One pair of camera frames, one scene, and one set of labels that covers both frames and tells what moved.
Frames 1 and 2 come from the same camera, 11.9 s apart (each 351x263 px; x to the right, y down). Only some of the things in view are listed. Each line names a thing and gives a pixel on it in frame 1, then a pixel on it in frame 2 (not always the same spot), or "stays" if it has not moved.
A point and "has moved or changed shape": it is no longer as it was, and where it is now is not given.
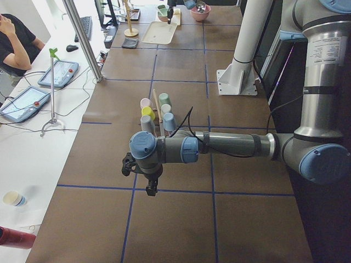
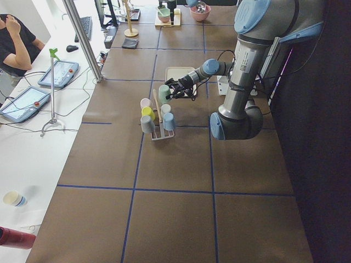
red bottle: x=11 y=238 stays
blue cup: x=169 y=122 stays
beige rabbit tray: x=159 y=32 → x=175 y=72
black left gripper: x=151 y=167 → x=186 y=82
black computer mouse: x=71 y=47 stays
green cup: x=164 y=98 has moved or changed shape
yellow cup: x=147 y=110 stays
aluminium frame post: x=79 y=26 stays
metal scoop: x=201 y=6 stays
